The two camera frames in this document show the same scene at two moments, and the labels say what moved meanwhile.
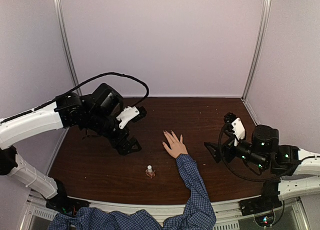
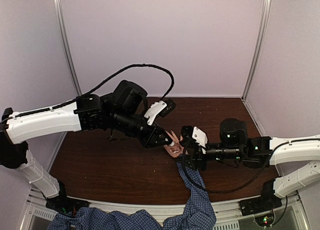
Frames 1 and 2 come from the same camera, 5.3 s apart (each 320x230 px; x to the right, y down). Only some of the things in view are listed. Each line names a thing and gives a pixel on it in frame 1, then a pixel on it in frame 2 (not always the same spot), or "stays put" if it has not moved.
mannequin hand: (177, 147) stays put
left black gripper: (124, 150) -> (152, 140)
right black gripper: (228, 147) -> (197, 154)
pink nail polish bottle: (150, 173) -> (174, 150)
